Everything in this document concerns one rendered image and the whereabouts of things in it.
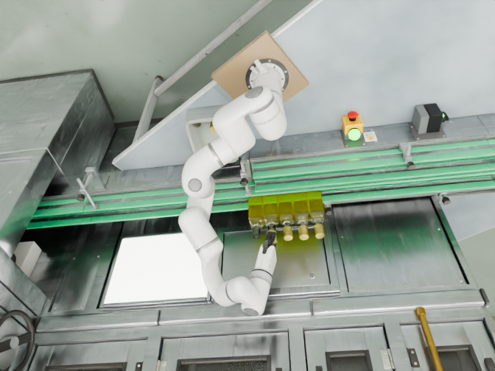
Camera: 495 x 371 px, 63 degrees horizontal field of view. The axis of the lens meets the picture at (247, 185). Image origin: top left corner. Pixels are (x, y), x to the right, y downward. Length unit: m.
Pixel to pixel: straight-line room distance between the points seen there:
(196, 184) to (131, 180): 0.64
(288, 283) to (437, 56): 0.96
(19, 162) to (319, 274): 1.30
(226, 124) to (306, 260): 0.66
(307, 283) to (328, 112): 0.66
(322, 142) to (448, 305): 0.72
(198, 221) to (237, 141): 0.27
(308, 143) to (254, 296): 0.65
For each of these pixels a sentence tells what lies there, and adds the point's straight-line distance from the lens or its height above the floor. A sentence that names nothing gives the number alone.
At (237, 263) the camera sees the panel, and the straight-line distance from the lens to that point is 1.60.
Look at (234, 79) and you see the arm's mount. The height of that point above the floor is 0.77.
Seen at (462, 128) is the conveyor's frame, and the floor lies 0.83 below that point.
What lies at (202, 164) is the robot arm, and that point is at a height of 1.17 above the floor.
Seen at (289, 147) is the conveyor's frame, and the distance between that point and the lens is 1.60.
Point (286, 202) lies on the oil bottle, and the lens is 1.56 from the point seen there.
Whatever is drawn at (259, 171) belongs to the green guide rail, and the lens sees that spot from 1.55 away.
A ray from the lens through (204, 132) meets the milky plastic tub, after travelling 1.64.
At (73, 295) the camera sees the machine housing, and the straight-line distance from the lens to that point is 1.82.
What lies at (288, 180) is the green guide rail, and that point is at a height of 0.92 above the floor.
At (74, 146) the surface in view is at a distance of 2.11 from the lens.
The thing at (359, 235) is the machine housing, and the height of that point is 1.05.
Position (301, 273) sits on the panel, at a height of 1.23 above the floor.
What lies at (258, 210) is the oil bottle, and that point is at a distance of 1.55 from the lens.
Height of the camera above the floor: 2.07
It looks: 46 degrees down
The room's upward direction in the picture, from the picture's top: 179 degrees counter-clockwise
